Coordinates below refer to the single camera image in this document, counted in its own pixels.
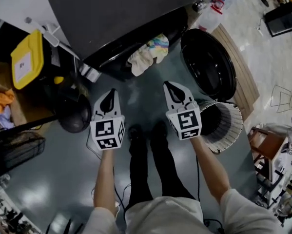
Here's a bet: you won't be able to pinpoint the white laundry basket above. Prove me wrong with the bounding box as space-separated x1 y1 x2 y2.
199 100 244 155

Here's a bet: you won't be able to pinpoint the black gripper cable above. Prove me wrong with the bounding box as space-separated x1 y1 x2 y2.
86 130 127 212
195 155 201 201

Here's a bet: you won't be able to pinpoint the person's black trousers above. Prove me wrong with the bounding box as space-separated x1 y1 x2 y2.
125 130 200 211

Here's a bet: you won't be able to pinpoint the round black washer door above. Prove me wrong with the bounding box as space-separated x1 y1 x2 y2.
180 28 237 99

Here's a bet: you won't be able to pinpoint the clear water jug red handle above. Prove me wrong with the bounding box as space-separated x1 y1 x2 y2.
199 0 224 33

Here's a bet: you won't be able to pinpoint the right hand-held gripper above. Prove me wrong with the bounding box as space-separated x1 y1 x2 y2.
163 81 202 140

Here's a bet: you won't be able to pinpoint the metal wire chair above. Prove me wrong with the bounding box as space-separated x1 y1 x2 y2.
270 84 292 114

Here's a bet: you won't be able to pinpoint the pale lavender cloth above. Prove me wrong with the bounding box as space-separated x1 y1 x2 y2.
0 105 15 129

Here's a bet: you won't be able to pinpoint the black washing machine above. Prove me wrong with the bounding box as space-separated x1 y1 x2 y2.
46 0 237 99

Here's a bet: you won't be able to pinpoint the person's left black shoe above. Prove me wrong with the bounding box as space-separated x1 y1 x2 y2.
128 124 144 141

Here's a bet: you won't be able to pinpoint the wooden slat platform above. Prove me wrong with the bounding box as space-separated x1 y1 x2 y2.
210 23 260 120

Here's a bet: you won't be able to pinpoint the large black floor fan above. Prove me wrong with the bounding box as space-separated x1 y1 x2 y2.
0 98 92 180

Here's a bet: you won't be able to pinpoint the person's right black shoe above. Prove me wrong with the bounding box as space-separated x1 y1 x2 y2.
150 120 168 138

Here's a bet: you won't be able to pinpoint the person's left forearm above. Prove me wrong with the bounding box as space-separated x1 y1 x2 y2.
93 150 119 208

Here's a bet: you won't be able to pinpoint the small grey metal part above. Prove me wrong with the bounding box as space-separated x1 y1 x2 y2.
192 0 206 12

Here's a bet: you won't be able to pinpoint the brown cardboard box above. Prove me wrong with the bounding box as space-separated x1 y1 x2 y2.
0 59 56 131

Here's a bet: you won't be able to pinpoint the person's right forearm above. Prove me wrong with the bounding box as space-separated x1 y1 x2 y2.
189 137 232 204

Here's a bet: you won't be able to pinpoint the cream cloth clothes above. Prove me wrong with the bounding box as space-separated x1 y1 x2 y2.
127 45 154 77

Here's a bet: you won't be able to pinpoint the person's black shoe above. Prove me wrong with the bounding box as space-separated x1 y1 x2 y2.
128 124 144 141
150 120 168 138

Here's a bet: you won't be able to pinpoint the person's cream shirt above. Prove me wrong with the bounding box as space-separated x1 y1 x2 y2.
88 188 283 234

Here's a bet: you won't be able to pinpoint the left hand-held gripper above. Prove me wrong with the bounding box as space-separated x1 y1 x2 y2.
89 88 126 152

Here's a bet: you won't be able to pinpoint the black glass door fridge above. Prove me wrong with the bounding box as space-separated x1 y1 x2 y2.
265 1 292 38

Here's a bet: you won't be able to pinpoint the wooden table with white top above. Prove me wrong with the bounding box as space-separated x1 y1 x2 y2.
248 123 292 180

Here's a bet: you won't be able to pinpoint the white folding hand cart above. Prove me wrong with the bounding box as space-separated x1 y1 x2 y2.
25 17 101 82

